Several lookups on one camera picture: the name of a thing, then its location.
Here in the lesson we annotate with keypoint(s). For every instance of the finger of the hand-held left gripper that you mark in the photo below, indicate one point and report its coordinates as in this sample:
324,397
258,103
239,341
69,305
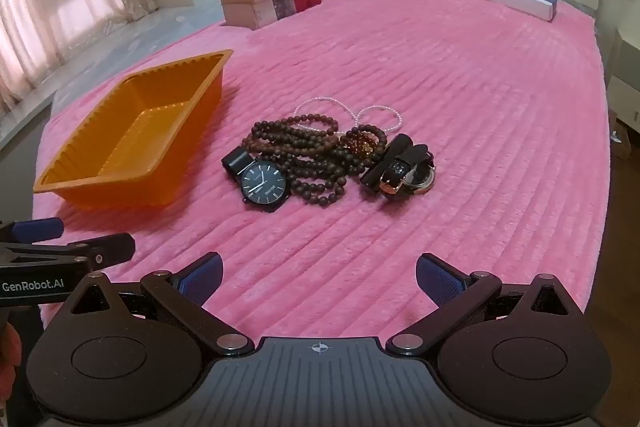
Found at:
112,249
35,229

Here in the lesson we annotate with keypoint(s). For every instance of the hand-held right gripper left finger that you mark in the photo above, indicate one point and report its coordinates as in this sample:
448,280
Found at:
202,279

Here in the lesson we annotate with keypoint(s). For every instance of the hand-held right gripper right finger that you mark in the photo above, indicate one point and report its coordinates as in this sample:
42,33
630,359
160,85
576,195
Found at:
440,279

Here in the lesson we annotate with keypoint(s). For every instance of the black wristwatch dark dial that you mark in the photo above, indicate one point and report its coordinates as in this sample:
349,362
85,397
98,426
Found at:
262,187

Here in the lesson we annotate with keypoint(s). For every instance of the orange plastic tray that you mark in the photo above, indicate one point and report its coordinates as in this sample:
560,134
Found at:
150,122

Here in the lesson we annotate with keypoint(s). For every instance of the pink ribbed blanket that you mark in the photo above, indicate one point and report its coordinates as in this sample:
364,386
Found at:
450,107

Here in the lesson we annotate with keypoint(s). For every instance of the white nightstand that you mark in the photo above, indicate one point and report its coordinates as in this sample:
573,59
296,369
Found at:
625,72

